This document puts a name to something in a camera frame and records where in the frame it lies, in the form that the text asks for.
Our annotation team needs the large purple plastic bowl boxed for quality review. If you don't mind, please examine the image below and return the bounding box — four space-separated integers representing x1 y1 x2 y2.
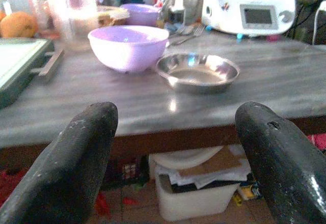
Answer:
88 25 170 74

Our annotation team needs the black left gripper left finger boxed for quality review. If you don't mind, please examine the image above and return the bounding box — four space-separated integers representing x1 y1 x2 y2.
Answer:
0 101 119 224

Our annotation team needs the silver fork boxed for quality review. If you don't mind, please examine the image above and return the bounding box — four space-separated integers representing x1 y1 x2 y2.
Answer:
167 24 206 47

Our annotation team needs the white cable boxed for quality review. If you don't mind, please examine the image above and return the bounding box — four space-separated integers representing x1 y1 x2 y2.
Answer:
312 1 326 45

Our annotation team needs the stainless steel shallow bowl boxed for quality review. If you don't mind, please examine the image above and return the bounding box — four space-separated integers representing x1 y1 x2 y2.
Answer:
156 53 240 95

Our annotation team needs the white kitchen food processor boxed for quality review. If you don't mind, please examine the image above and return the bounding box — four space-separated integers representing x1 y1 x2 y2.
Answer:
201 0 297 36

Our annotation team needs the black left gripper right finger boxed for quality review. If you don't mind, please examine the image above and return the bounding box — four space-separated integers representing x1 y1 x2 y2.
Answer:
234 101 326 224

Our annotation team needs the small purple plastic bowl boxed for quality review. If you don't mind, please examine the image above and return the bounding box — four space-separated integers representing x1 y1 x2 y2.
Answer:
119 3 160 27

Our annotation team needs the green tray with handle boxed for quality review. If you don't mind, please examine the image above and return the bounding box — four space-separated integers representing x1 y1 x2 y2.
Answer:
0 38 65 109

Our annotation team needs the brown cardboard sheet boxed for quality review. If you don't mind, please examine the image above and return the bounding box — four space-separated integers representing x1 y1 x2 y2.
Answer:
178 145 246 178

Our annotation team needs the white storage bin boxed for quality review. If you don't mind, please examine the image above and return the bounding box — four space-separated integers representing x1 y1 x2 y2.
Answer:
154 173 241 222

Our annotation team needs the clear plastic food container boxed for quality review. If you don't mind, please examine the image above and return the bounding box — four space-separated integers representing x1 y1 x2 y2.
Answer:
96 6 130 26

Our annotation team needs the orange fruit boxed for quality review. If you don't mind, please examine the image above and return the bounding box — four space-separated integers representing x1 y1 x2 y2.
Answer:
0 11 39 39

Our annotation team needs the clear plastic jug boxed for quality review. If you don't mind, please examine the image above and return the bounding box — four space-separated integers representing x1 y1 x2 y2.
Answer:
40 0 100 51

